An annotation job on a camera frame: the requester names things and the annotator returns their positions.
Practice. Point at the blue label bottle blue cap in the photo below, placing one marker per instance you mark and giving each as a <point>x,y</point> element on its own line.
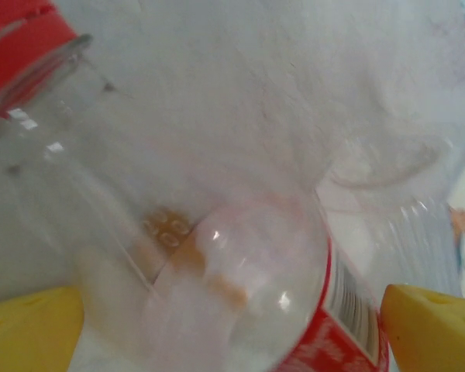
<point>410,201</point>

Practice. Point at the clear cola bottle red label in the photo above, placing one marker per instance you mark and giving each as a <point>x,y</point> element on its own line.
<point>23,46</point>

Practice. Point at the red label bottle gold cap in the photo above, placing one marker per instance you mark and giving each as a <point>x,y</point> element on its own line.
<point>263,263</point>

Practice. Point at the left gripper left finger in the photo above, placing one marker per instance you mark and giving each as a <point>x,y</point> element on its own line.
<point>27,333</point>

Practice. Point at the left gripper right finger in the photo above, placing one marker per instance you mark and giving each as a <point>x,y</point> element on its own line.
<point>438,333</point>

